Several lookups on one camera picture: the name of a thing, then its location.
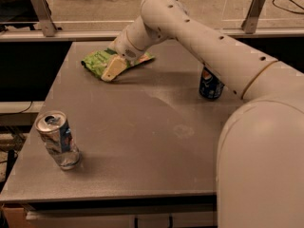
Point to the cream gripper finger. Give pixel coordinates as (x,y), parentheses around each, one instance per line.
(115,66)

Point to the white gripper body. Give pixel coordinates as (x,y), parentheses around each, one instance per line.
(124,48)

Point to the green rice chip bag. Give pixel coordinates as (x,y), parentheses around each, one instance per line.
(96,61)

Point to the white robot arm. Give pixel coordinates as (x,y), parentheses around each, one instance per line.
(260,157)

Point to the crushed silver soda can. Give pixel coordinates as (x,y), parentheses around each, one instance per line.
(54,130)

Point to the blue Pepsi can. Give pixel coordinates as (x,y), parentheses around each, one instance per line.
(210,87)

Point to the white cabinet under table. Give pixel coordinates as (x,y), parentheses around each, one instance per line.
(97,218)

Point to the cardboard box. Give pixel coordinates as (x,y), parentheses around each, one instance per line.
(16,217)

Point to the left metal bracket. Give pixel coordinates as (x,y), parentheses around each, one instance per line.
(43,14)

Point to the right metal bracket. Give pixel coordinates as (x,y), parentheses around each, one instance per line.
(249,25)

